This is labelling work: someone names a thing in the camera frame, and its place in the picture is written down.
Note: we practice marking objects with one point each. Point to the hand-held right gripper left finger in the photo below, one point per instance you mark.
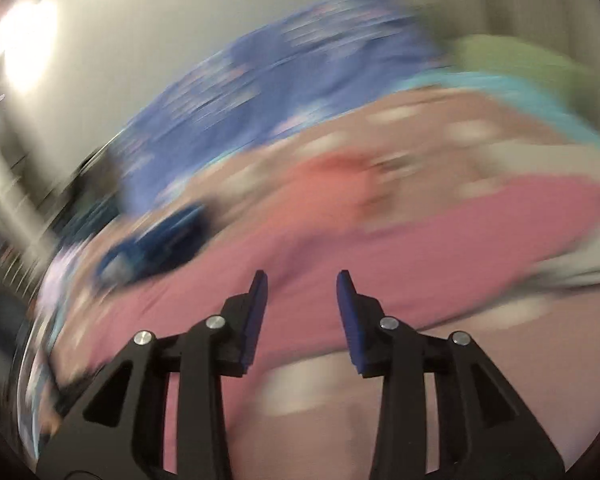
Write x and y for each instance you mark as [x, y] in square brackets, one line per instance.
[252, 325]

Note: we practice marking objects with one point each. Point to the light green cloth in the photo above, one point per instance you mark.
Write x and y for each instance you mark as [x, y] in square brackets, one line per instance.
[520, 60]

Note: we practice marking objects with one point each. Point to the blue printed bed sheet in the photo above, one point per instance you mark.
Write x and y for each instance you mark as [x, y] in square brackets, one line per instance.
[280, 85]

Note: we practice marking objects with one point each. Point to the pink garment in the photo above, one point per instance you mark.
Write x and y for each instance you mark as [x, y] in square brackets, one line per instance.
[430, 245]

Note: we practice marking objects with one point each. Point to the navy star print garment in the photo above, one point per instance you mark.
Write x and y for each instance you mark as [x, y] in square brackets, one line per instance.
[155, 245]

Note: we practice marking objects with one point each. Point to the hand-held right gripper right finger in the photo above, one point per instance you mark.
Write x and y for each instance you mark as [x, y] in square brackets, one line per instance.
[351, 325]

